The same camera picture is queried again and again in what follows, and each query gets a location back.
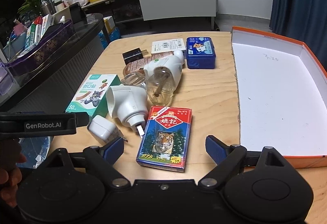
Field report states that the person's left hand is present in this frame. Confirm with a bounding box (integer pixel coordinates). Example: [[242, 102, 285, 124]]
[[1, 166, 22, 208]]

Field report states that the white square charger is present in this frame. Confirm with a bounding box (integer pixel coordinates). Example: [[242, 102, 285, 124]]
[[87, 115, 128, 143]]

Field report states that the blue bag with boxes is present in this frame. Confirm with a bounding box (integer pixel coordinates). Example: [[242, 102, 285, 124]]
[[98, 16, 121, 49]]

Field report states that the white round plug adapter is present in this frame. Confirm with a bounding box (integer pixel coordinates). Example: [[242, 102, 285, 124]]
[[106, 84, 149, 138]]

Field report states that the black usb charger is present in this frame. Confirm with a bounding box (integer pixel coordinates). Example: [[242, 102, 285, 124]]
[[122, 48, 149, 65]]

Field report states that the purple ornate storage box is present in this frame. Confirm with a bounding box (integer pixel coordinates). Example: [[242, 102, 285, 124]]
[[6, 19, 75, 76]]

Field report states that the white flat product box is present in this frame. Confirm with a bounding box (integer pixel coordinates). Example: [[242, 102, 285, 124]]
[[151, 38, 186, 54]]

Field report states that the black glass side table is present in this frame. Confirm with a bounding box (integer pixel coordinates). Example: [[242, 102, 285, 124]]
[[1, 13, 105, 113]]

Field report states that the white tv cabinet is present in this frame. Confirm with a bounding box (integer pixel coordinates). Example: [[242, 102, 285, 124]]
[[83, 0, 219, 30]]

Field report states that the plastic lined waste bin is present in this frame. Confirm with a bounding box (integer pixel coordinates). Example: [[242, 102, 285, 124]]
[[17, 137, 52, 169]]

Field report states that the white mosquito repellent plug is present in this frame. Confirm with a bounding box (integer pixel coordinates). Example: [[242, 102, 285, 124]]
[[143, 50, 185, 106]]

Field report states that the dark blue curtain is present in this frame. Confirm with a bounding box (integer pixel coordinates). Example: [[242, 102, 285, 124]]
[[269, 0, 326, 66]]

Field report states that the red tiger playing card box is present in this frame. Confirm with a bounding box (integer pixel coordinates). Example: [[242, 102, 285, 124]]
[[136, 106, 192, 172]]

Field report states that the green bandage box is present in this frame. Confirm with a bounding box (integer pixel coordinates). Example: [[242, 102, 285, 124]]
[[65, 74, 121, 120]]

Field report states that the steel thermos cup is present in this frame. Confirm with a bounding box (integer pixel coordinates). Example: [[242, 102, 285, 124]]
[[41, 0, 56, 16]]

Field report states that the orange white cardboard tray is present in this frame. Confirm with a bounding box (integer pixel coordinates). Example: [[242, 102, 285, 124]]
[[232, 27, 326, 168]]

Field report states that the blue tin box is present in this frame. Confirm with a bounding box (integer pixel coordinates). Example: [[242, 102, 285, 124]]
[[186, 37, 216, 69]]

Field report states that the brown cosmetic tube white cap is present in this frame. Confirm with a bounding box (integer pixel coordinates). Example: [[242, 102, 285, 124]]
[[122, 51, 174, 76]]

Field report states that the clear glass refill bottle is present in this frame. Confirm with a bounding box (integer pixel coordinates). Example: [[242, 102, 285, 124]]
[[121, 72, 146, 89]]

